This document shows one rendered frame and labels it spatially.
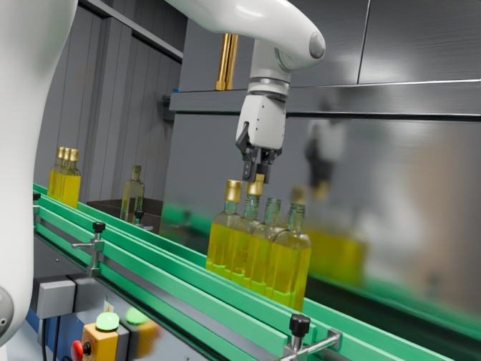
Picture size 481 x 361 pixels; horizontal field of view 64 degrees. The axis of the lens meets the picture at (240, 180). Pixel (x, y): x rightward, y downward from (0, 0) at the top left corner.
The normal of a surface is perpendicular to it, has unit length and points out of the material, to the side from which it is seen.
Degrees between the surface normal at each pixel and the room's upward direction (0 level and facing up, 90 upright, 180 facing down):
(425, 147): 90
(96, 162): 90
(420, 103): 90
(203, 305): 90
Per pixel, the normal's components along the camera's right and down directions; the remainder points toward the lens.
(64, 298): 0.70, 0.14
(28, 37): 0.46, 0.64
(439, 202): -0.69, -0.07
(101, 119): 0.92, 0.15
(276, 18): 0.14, 0.02
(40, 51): 0.66, 0.58
